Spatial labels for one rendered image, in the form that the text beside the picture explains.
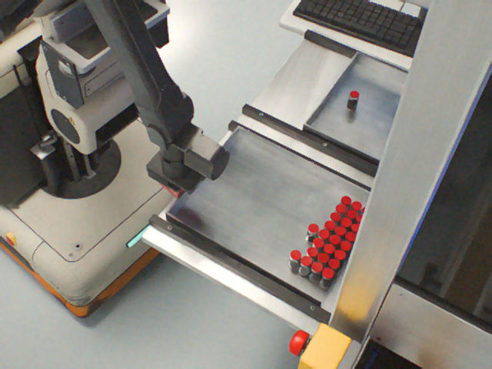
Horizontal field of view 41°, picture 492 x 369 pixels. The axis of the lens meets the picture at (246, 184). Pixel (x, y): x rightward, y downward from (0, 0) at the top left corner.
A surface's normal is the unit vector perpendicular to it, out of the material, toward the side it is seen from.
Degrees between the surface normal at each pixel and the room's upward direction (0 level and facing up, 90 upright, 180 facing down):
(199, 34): 0
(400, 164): 90
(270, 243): 0
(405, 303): 90
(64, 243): 0
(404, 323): 90
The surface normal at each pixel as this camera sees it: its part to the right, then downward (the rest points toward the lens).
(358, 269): -0.52, 0.69
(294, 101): 0.03, -0.57
